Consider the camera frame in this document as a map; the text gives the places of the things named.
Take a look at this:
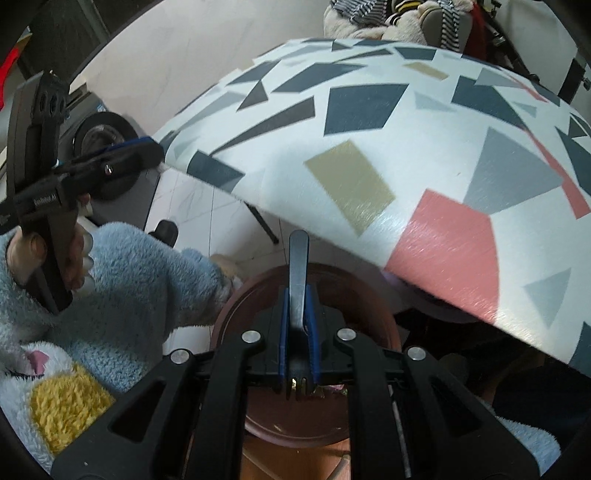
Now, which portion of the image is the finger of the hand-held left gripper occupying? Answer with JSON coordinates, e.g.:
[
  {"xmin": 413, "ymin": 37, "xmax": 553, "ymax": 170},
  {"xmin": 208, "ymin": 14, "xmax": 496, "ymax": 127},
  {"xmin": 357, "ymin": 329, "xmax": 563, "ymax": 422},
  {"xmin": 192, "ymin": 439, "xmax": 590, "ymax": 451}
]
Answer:
[{"xmin": 54, "ymin": 136, "xmax": 166, "ymax": 198}]

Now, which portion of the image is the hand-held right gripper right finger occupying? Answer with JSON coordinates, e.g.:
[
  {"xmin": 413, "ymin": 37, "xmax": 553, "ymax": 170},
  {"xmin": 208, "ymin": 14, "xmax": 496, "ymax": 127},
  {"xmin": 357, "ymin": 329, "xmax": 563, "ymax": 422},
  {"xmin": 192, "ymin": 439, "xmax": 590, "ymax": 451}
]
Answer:
[{"xmin": 305, "ymin": 286, "xmax": 540, "ymax": 480}]

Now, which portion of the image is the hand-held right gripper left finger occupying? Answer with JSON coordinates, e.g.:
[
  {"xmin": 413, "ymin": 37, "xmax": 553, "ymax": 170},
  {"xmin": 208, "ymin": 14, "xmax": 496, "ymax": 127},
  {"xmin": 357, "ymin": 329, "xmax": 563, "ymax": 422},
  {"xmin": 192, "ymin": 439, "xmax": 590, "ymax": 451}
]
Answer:
[{"xmin": 51, "ymin": 288, "xmax": 291, "ymax": 480}]

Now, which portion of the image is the brown round trash bin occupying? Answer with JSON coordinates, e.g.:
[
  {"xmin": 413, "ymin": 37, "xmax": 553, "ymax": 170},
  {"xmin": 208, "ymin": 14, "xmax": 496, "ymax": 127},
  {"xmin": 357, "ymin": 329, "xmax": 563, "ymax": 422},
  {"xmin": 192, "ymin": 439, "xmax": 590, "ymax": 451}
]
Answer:
[{"xmin": 210, "ymin": 262, "xmax": 403, "ymax": 448}]

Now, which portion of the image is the person's left hand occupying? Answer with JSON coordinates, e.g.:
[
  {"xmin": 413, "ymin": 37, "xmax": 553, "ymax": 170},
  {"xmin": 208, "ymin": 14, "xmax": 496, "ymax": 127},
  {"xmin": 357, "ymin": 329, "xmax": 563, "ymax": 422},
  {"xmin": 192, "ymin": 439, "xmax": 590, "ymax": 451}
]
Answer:
[{"xmin": 7, "ymin": 193, "xmax": 97, "ymax": 297}]

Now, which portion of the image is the grey washing machine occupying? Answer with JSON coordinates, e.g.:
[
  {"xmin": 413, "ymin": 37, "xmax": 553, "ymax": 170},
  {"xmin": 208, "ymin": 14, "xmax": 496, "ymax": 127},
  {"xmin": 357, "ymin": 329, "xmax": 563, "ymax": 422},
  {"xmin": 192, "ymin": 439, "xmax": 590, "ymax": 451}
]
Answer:
[{"xmin": 65, "ymin": 90, "xmax": 160, "ymax": 206}]

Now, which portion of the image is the red hanging cloth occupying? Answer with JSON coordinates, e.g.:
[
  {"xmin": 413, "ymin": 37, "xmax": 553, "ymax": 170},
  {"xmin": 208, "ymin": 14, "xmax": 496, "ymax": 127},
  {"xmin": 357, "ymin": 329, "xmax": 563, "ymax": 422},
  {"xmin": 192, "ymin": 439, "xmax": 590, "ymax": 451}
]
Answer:
[{"xmin": 0, "ymin": 45, "xmax": 22, "ymax": 108}]

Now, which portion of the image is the dark glass sliding door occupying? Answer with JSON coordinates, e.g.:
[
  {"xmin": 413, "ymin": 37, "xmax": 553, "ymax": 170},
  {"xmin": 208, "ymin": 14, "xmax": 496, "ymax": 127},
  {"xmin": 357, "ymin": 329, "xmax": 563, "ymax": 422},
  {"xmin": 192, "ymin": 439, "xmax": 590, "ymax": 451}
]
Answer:
[{"xmin": 25, "ymin": 0, "xmax": 155, "ymax": 90}]

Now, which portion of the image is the black table leg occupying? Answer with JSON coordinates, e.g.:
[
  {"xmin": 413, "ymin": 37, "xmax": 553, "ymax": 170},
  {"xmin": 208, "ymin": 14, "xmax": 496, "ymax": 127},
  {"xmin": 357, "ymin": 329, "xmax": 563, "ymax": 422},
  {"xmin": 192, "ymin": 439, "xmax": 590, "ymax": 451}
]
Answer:
[{"xmin": 244, "ymin": 202, "xmax": 280, "ymax": 245}]

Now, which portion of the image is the blue fleece pajama leg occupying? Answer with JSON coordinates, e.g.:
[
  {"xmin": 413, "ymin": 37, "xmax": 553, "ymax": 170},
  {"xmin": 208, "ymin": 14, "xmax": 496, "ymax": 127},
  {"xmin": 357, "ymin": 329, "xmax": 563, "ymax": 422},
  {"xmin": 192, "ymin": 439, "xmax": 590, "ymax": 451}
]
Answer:
[
  {"xmin": 46, "ymin": 220, "xmax": 237, "ymax": 398},
  {"xmin": 493, "ymin": 414, "xmax": 563, "ymax": 472}
]

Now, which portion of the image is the geometric patterned tablecloth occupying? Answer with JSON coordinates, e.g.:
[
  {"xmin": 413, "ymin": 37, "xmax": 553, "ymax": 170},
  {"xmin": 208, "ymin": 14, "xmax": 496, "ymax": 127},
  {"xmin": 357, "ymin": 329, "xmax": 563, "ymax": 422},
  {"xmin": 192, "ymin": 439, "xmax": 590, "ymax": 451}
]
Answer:
[{"xmin": 152, "ymin": 37, "xmax": 591, "ymax": 385}]

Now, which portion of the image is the white yellow fleece garment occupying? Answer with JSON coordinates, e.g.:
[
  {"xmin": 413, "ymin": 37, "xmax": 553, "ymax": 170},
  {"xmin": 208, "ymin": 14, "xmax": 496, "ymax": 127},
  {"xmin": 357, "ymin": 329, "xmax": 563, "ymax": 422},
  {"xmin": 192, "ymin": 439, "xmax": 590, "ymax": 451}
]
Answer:
[{"xmin": 0, "ymin": 340, "xmax": 117, "ymax": 474}]

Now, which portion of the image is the black white striped shirt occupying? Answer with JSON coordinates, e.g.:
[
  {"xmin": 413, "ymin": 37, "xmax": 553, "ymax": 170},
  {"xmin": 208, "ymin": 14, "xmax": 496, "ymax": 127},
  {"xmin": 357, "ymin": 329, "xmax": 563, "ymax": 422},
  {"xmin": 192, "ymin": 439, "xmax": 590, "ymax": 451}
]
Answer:
[{"xmin": 329, "ymin": 0, "xmax": 393, "ymax": 27}]

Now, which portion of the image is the taupe chair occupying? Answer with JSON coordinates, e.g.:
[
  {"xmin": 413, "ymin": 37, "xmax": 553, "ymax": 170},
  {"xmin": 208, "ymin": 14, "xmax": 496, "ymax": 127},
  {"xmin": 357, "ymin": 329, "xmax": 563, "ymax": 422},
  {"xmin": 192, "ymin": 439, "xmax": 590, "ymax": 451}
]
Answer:
[{"xmin": 418, "ymin": 8, "xmax": 468, "ymax": 48}]

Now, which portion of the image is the red scarf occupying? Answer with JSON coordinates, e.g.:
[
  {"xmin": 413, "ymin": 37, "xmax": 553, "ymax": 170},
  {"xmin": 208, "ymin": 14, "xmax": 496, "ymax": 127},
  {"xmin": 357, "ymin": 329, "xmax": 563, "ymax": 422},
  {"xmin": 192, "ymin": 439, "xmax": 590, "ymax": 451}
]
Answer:
[{"xmin": 465, "ymin": 0, "xmax": 491, "ymax": 62}]

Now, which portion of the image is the exercise bike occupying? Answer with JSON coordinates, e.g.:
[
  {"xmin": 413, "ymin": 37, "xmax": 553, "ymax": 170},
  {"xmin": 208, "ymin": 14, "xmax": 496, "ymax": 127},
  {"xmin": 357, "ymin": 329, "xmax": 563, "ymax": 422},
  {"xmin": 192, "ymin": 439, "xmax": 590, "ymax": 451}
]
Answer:
[{"xmin": 485, "ymin": 0, "xmax": 591, "ymax": 109}]

